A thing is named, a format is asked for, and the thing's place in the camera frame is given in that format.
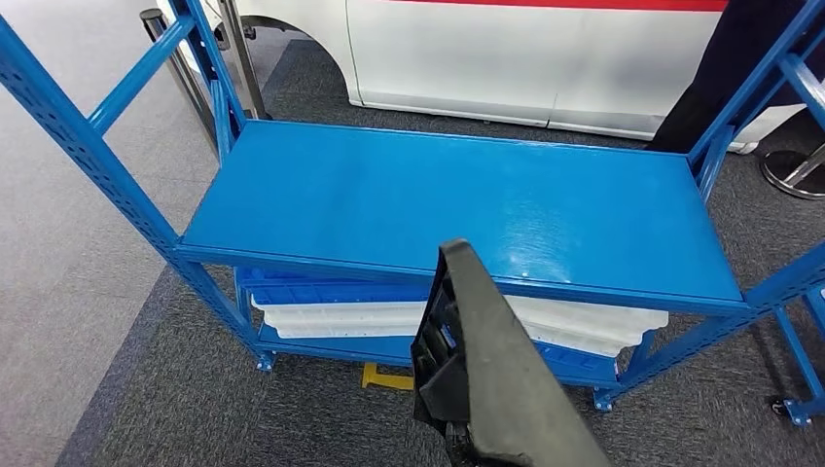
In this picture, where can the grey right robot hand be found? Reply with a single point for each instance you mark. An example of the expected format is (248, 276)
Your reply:
(459, 448)

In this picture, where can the black plastic plate bracket part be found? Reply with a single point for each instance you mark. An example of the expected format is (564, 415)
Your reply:
(503, 361)

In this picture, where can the large blue metal shelf rack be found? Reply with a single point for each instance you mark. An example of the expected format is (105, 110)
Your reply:
(387, 193)

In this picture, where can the blue wheeled shelf cart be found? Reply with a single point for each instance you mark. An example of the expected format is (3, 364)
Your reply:
(801, 361)

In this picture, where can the blue plastic crate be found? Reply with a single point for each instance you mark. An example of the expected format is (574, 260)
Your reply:
(322, 293)
(573, 364)

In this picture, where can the white plastic crate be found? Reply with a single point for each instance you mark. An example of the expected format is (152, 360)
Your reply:
(593, 316)
(335, 332)
(335, 314)
(580, 340)

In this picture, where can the white vehicle with red stripe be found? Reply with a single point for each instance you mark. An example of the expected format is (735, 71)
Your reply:
(451, 51)

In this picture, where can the silver metal pole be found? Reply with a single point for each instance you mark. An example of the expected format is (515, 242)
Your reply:
(245, 64)

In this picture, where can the person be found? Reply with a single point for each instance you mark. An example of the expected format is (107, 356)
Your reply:
(722, 64)

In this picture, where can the black-topped stanchion post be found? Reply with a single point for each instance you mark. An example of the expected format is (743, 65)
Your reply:
(174, 71)

